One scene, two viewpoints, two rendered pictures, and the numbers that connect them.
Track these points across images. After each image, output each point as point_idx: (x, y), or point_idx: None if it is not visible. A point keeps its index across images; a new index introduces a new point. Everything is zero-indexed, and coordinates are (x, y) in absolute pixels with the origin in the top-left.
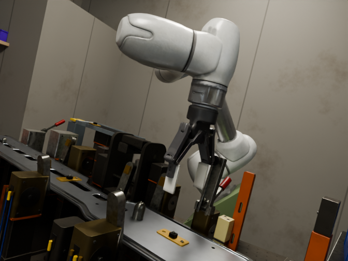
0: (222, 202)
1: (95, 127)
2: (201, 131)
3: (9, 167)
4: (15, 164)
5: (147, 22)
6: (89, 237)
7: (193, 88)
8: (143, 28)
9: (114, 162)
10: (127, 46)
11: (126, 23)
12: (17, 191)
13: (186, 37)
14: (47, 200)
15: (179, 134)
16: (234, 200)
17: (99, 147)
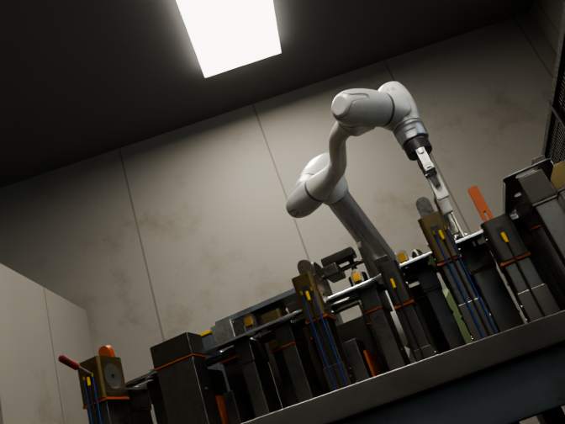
0: None
1: (255, 305)
2: (429, 155)
3: (208, 372)
4: (237, 336)
5: (359, 90)
6: (439, 211)
7: (403, 130)
8: (360, 92)
9: (327, 296)
10: (355, 109)
11: (345, 95)
12: (315, 285)
13: (383, 93)
14: (300, 351)
15: (421, 156)
16: (451, 298)
17: (290, 304)
